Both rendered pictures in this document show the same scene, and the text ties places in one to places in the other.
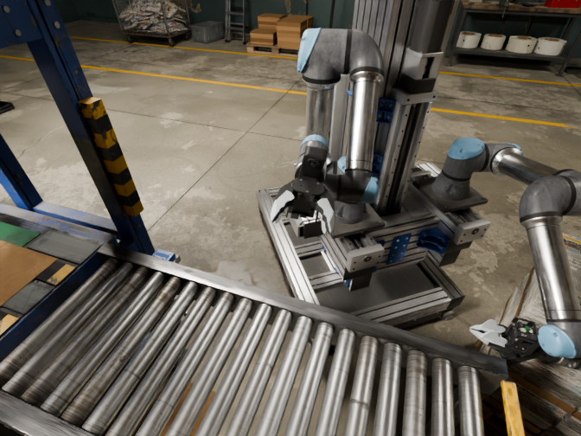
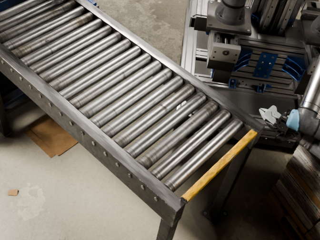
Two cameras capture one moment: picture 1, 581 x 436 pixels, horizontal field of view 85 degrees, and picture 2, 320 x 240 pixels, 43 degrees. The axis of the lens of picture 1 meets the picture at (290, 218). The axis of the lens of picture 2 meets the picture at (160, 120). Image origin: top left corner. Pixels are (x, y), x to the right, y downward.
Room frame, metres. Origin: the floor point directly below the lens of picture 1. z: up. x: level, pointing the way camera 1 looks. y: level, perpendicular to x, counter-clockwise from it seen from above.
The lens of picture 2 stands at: (-0.77, -0.48, 2.05)
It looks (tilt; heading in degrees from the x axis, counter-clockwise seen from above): 50 degrees down; 16
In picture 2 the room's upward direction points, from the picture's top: 9 degrees clockwise
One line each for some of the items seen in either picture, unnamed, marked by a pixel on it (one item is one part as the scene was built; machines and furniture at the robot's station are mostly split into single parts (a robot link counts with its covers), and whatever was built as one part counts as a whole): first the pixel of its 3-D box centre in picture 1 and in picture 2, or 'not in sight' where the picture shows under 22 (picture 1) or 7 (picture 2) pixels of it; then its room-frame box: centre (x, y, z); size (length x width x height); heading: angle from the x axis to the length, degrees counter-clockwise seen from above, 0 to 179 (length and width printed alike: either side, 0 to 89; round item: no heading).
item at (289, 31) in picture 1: (282, 34); not in sight; (7.12, 0.16, 0.28); 1.20 x 0.83 x 0.57; 71
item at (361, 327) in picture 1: (271, 307); (142, 54); (0.60, 0.06, 0.74); 1.34 x 0.05 x 0.12; 71
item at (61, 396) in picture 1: (114, 332); (45, 28); (0.49, 0.52, 0.77); 0.47 x 0.05 x 0.05; 161
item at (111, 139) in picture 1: (115, 163); not in sight; (0.99, 0.63, 1.05); 0.05 x 0.05 x 0.45; 71
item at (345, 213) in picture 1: (348, 201); (231, 7); (1.00, -0.23, 0.87); 0.15 x 0.15 x 0.10
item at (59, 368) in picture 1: (97, 326); (37, 22); (0.51, 0.58, 0.77); 0.47 x 0.05 x 0.05; 161
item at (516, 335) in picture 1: (531, 341); (291, 126); (0.46, -0.68, 0.79); 0.12 x 0.08 x 0.09; 71
